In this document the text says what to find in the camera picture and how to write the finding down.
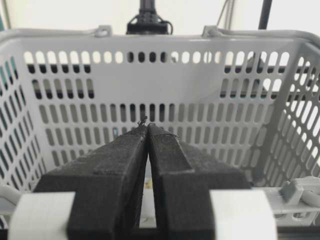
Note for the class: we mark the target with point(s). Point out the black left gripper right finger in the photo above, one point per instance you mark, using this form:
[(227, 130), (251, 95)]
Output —
[(182, 177)]

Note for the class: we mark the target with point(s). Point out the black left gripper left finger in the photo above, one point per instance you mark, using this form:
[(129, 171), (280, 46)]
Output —
[(98, 196)]

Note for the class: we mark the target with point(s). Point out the black pole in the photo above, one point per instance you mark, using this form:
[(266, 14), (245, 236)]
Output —
[(265, 14)]

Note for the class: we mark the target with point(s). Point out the black camera stand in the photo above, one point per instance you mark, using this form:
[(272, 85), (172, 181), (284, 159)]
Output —
[(148, 22)]

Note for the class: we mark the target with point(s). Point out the grey plastic shopping basket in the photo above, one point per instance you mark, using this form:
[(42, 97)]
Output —
[(249, 98)]

